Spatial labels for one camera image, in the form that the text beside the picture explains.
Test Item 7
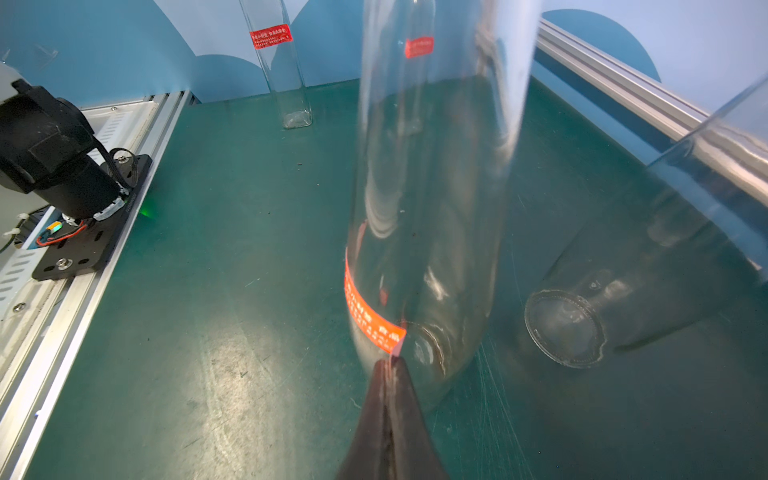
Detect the aluminium back frame bar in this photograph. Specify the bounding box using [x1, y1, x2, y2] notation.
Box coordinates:
[538, 20, 767, 204]

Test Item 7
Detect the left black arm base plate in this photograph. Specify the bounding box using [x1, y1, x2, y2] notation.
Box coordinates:
[31, 154, 153, 281]

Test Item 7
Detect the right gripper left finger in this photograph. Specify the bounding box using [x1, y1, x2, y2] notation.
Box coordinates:
[337, 359, 392, 479]

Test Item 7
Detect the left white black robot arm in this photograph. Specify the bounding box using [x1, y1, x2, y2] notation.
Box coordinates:
[1, 63, 132, 221]

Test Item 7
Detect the aluminium front rail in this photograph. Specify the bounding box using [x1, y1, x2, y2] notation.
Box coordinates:
[1, 90, 196, 479]

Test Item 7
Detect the bottle red label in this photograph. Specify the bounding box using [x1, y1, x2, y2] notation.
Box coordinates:
[344, 258, 407, 357]
[404, 36, 435, 59]
[249, 24, 293, 50]

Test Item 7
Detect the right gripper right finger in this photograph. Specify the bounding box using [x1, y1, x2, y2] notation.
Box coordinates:
[391, 357, 449, 479]

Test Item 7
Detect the clear glass bottle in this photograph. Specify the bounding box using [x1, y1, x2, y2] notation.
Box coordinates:
[345, 1, 543, 410]
[524, 80, 767, 368]
[239, 0, 313, 129]

